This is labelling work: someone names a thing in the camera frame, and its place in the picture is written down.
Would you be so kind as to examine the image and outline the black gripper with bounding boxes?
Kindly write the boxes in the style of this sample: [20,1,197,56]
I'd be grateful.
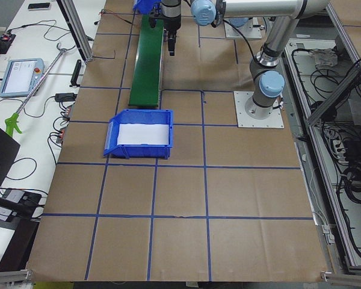
[164,15,181,56]
[148,1,162,28]

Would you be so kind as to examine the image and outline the blue bin right side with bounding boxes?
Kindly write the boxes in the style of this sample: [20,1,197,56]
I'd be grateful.
[133,0,161,14]

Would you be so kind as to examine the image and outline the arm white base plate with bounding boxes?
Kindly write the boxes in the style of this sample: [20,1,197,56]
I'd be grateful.
[233,91,284,129]
[224,17,264,40]

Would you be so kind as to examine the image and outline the teach pendant tablet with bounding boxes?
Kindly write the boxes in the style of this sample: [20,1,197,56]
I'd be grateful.
[0,58,45,98]

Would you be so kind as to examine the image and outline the black power adapter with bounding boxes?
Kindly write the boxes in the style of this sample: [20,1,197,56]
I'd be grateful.
[54,93,77,103]

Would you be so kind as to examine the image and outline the red black conveyor wires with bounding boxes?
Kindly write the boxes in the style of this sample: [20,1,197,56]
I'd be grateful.
[99,8,142,31]

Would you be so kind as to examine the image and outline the reach grabber tool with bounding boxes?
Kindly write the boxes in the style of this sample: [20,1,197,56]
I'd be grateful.
[5,43,75,137]

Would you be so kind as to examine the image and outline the green conveyor belt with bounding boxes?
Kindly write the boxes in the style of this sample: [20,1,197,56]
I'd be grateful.
[129,14,164,107]

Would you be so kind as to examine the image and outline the aluminium frame post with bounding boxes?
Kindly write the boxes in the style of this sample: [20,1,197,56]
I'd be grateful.
[57,0,93,63]

